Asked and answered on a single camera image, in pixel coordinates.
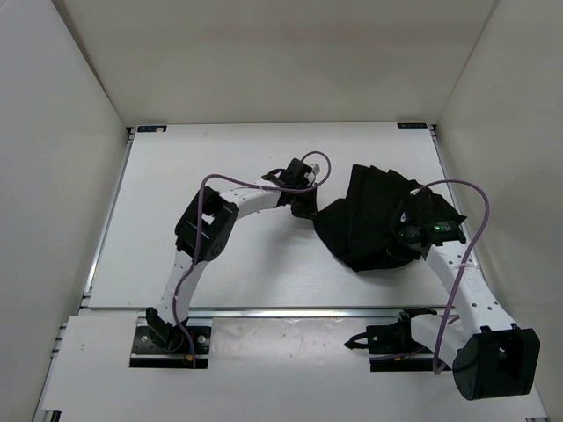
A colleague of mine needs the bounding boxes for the black pleated skirt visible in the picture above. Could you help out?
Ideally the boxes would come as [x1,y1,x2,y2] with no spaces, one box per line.
[313,164,466,272]

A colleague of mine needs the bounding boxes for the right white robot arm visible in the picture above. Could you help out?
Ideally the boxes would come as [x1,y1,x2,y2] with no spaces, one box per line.
[345,188,540,400]

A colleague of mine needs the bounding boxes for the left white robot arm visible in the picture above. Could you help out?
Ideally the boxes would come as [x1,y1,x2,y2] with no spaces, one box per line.
[145,157,332,358]

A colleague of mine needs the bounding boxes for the right blue table label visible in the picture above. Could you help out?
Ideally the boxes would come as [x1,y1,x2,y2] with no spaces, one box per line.
[397,122,428,130]

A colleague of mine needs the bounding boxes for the blue table label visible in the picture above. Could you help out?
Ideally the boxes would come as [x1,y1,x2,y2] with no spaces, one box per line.
[136,125,167,133]
[397,122,428,130]

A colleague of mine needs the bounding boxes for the left blue table label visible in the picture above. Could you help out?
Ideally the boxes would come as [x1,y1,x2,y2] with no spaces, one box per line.
[136,125,167,133]

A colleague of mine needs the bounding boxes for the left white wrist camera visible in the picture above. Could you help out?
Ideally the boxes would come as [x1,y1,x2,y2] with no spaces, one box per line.
[308,164,320,179]

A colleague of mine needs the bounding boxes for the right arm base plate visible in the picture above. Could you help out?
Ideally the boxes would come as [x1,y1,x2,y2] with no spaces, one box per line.
[344,321,433,373]

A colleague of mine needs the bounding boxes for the front aluminium rail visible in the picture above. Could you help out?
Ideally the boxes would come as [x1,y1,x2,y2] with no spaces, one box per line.
[188,307,402,319]

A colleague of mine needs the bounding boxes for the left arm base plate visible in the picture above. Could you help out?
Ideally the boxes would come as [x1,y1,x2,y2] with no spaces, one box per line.
[128,319,212,370]

